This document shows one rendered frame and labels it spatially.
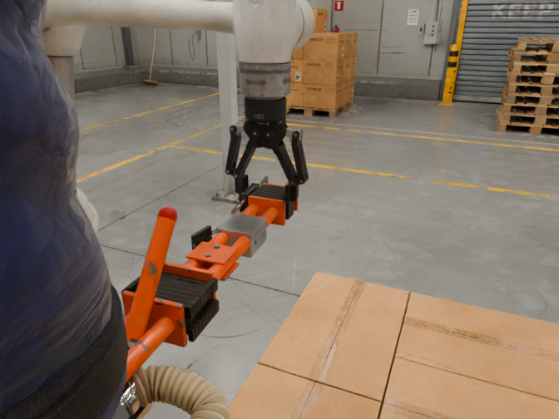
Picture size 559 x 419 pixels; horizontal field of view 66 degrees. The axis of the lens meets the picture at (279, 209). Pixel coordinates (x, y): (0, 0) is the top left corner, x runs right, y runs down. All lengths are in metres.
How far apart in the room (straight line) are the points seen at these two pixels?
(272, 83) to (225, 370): 1.70
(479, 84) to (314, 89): 3.67
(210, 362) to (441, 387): 1.20
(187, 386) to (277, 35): 0.52
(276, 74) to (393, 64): 9.44
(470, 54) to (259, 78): 9.25
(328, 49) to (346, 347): 6.51
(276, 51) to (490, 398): 1.15
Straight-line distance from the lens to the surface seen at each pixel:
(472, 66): 9.91
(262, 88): 0.75
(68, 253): 0.27
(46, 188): 0.27
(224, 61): 3.85
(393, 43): 10.14
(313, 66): 7.76
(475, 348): 1.64
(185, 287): 0.57
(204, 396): 0.52
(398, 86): 10.04
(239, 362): 2.26
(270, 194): 0.83
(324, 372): 1.44
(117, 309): 0.35
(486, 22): 9.90
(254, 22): 0.73
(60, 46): 1.15
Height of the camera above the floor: 1.54
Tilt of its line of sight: 24 degrees down
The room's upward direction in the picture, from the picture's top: straight up
